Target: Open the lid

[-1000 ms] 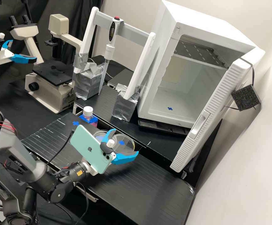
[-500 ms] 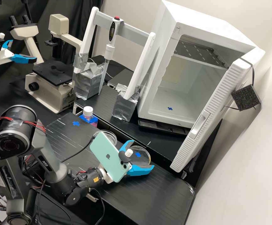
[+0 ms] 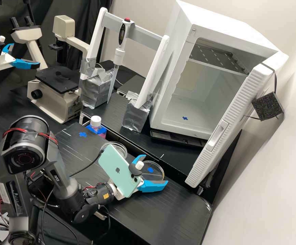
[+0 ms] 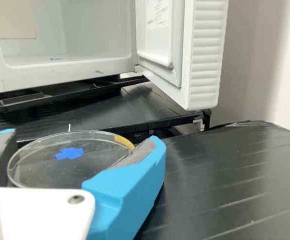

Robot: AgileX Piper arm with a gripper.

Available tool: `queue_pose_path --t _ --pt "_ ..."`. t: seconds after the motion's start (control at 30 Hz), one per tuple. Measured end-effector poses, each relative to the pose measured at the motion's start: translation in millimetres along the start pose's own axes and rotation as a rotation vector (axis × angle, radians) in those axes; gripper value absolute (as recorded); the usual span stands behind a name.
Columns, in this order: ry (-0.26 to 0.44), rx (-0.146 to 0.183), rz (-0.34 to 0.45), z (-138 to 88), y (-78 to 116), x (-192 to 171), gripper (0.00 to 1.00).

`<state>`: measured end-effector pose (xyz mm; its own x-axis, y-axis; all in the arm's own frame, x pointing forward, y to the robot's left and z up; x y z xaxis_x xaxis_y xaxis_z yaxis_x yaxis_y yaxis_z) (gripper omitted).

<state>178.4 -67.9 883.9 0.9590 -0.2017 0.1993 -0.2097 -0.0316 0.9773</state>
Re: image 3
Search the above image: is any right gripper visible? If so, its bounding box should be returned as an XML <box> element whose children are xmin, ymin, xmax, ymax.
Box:
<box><xmin>108</xmin><ymin>154</ymin><xmax>169</xmax><ymax>201</ymax></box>

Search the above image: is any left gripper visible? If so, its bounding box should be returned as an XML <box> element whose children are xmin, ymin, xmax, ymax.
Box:
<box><xmin>0</xmin><ymin>43</ymin><xmax>41</xmax><ymax>71</ymax></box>

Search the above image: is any petri dish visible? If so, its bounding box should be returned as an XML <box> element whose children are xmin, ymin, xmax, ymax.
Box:
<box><xmin>102</xmin><ymin>141</ymin><xmax>128</xmax><ymax>160</ymax></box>
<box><xmin>140</xmin><ymin>160</ymin><xmax>166</xmax><ymax>182</ymax></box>

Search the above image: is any black platform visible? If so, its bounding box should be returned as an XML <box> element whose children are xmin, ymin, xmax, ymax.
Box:
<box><xmin>55</xmin><ymin>122</ymin><xmax>212</xmax><ymax>245</ymax></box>
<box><xmin>117</xmin><ymin>75</ymin><xmax>150</xmax><ymax>98</ymax></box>
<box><xmin>79</xmin><ymin>91</ymin><xmax>207</xmax><ymax>179</ymax></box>

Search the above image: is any cream microscope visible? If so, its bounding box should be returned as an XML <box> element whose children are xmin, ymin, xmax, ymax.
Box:
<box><xmin>10</xmin><ymin>15</ymin><xmax>90</xmax><ymax>125</ymax></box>

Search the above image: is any small bottle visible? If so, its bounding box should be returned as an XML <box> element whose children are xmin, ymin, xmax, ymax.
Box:
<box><xmin>90</xmin><ymin>115</ymin><xmax>102</xmax><ymax>133</ymax></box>

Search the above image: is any incubator door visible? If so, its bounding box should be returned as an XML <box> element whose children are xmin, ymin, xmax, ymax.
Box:
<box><xmin>184</xmin><ymin>51</ymin><xmax>290</xmax><ymax>189</ymax></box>

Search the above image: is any pipette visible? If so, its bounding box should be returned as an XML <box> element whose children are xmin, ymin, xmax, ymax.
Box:
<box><xmin>107</xmin><ymin>18</ymin><xmax>135</xmax><ymax>104</ymax></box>

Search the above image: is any white pipette stand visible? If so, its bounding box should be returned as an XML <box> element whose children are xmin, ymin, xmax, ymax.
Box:
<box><xmin>79</xmin><ymin>7</ymin><xmax>170</xmax><ymax>133</ymax></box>

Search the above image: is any white incubator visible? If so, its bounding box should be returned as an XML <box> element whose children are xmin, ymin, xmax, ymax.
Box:
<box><xmin>149</xmin><ymin>0</ymin><xmax>280</xmax><ymax>144</ymax></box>

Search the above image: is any right wrist camera phone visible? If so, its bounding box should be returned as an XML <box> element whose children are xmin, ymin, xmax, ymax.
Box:
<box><xmin>98</xmin><ymin>144</ymin><xmax>145</xmax><ymax>198</ymax></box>

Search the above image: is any black cable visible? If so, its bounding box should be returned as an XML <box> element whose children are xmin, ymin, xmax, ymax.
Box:
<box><xmin>68</xmin><ymin>149</ymin><xmax>105</xmax><ymax>177</ymax></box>

